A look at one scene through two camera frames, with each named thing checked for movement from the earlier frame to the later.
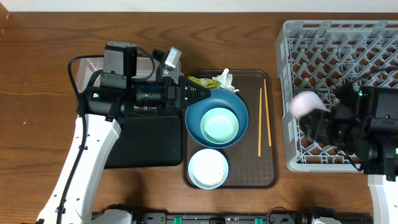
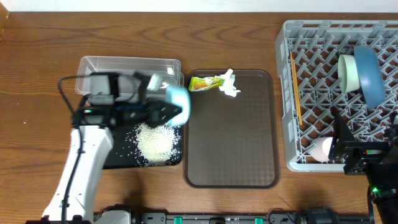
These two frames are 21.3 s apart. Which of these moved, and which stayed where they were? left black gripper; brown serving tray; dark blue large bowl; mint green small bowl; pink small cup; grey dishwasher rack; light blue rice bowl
Moved: pink small cup; dark blue large bowl; mint green small bowl; left black gripper; light blue rice bowl
Stayed: grey dishwasher rack; brown serving tray
